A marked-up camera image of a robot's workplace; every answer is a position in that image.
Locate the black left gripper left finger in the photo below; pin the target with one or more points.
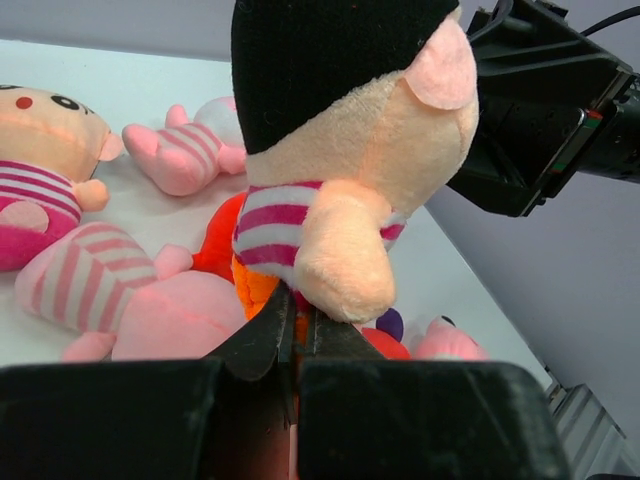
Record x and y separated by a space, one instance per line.
264 343

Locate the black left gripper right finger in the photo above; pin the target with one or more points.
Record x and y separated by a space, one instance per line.
328 339

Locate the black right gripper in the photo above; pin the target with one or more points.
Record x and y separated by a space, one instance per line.
552 103

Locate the boy doll orange pants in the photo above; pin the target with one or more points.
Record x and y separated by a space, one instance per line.
353 114

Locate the red shark plush open mouth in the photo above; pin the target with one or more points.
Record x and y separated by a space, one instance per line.
386 336

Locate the red whale plush centre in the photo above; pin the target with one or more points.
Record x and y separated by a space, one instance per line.
215 254

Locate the pink pig plush bottom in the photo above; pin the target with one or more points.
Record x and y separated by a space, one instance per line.
444 341

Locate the large pink striped pig plush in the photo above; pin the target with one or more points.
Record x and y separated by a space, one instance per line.
125 305

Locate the pink pig plush top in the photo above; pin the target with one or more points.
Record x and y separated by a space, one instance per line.
187 154

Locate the boy doll magenta striped shirt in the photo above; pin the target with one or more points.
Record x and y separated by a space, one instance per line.
51 146

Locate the aluminium rail frame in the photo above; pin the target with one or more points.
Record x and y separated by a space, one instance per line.
600 440

